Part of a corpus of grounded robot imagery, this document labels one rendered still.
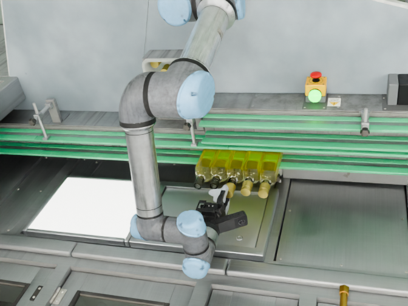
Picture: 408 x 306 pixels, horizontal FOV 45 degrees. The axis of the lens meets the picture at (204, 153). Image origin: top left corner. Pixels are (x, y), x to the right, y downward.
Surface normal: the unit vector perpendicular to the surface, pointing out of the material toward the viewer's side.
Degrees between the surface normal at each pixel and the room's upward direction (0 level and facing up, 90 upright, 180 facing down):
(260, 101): 90
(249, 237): 90
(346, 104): 90
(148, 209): 25
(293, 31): 0
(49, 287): 90
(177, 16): 11
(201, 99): 80
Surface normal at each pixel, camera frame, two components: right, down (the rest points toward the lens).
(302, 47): -0.26, 0.57
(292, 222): -0.12, -0.82
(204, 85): 0.90, 0.14
